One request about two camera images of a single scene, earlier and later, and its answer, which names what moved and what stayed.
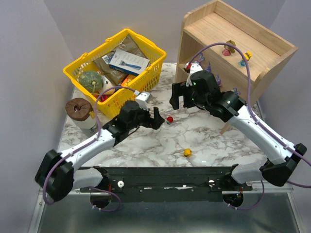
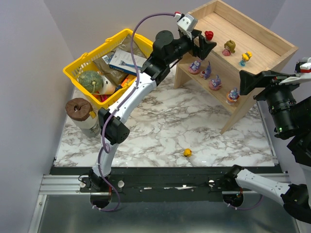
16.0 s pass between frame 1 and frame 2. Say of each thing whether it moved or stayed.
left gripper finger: moved
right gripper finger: moved
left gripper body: moved
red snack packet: stayed
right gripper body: moved
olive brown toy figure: stayed
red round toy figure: moved
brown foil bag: stayed
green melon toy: stayed
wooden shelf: stayed
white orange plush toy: stayed
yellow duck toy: stayed
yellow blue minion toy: stayed
